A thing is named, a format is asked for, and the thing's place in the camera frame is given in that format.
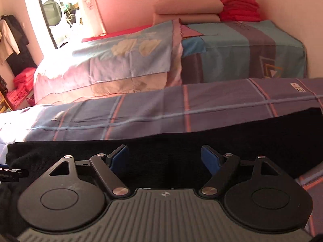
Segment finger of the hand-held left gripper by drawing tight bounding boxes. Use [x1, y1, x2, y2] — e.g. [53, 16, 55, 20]
[0, 164, 29, 182]

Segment pink curtain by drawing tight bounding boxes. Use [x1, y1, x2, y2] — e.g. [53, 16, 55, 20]
[76, 0, 106, 37]

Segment black pants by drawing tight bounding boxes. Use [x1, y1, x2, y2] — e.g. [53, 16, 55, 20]
[0, 107, 323, 235]

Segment white washing machine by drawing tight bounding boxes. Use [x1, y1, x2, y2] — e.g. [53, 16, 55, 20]
[42, 0, 63, 27]

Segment blue patchwork bed sheet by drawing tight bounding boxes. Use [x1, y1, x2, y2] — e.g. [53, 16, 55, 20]
[34, 20, 308, 105]

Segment stack of red towels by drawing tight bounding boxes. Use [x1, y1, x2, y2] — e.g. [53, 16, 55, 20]
[216, 0, 261, 22]

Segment red mattress cover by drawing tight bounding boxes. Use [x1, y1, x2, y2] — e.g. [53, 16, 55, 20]
[81, 25, 153, 43]

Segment white sheet label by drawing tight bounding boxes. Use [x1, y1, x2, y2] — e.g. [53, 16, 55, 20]
[290, 82, 307, 92]

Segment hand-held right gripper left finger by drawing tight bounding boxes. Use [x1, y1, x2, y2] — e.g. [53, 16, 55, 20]
[49, 144, 131, 197]

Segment hanging clothes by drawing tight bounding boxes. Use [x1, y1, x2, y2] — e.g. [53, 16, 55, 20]
[0, 14, 37, 76]

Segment stack of pink towels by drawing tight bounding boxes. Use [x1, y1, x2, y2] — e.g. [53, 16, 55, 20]
[6, 67, 37, 106]

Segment dark door frame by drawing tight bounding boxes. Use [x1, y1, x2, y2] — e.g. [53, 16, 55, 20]
[35, 0, 59, 50]

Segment purple plaid bed sheet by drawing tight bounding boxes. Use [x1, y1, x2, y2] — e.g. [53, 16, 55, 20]
[0, 78, 323, 235]

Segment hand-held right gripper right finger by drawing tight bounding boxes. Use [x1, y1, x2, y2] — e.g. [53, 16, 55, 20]
[200, 144, 277, 197]

